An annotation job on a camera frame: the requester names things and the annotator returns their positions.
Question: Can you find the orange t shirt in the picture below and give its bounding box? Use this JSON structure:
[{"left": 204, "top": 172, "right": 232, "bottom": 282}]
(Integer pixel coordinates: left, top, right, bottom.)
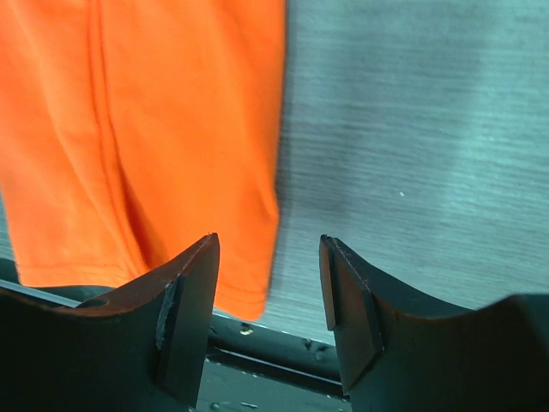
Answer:
[{"left": 1, "top": 1, "right": 286, "bottom": 320}]

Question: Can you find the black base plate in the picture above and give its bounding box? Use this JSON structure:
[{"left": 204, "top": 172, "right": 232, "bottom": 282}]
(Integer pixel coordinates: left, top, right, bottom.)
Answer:
[{"left": 1, "top": 259, "right": 351, "bottom": 411}]

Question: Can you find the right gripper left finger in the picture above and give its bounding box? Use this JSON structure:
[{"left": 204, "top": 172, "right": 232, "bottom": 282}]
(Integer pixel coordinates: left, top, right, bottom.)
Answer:
[{"left": 1, "top": 234, "right": 220, "bottom": 411}]

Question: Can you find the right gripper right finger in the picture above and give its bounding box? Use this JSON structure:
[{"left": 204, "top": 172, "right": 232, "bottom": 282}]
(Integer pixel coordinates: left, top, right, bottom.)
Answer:
[{"left": 319, "top": 235, "right": 548, "bottom": 411}]

